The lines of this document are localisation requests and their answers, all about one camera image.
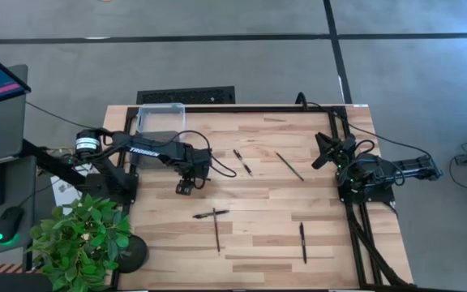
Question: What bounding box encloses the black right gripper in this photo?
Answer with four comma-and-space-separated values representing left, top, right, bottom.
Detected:
311, 131, 358, 170

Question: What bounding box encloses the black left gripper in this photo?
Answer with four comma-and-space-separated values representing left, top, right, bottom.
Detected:
175, 145, 214, 196

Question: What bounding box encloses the dark barrel black pen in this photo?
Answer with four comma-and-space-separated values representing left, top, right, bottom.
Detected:
192, 208, 231, 220

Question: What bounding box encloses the green pencil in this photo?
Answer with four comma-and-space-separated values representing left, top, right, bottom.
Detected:
274, 150, 305, 183

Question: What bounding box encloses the brown pencil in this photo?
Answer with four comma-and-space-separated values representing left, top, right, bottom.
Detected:
212, 207, 221, 254

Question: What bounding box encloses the clear barrel black pen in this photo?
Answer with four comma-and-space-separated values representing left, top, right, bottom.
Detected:
233, 148, 254, 177

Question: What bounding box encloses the clear plastic bin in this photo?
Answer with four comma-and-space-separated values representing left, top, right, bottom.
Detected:
135, 102, 187, 135

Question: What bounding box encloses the black plant pot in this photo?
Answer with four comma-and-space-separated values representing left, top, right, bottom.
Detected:
115, 234, 149, 274

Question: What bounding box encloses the black floor vent grille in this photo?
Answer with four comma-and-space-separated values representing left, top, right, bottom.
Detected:
135, 85, 237, 105

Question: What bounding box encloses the slim black click pen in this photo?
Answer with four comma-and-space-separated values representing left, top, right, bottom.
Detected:
298, 221, 308, 265

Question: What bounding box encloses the green leafy plant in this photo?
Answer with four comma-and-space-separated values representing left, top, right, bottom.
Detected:
26, 193, 133, 292

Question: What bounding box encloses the white printed paper sheet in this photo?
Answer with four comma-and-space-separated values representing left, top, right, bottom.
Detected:
49, 161, 93, 210

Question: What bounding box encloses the black diagonal strut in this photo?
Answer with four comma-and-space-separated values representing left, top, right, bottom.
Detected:
19, 137, 93, 192

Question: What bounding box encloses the black computer mouse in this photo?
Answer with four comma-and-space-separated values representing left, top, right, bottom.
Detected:
0, 205, 26, 245

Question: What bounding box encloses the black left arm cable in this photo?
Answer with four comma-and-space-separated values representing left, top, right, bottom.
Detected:
167, 129, 238, 179

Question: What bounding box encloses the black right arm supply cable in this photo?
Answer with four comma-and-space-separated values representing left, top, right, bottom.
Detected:
295, 92, 434, 159

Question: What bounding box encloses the black aluminium table frame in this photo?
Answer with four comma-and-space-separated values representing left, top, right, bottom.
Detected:
110, 105, 413, 291

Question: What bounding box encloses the thin black cable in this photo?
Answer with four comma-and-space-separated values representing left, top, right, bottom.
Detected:
25, 101, 97, 131

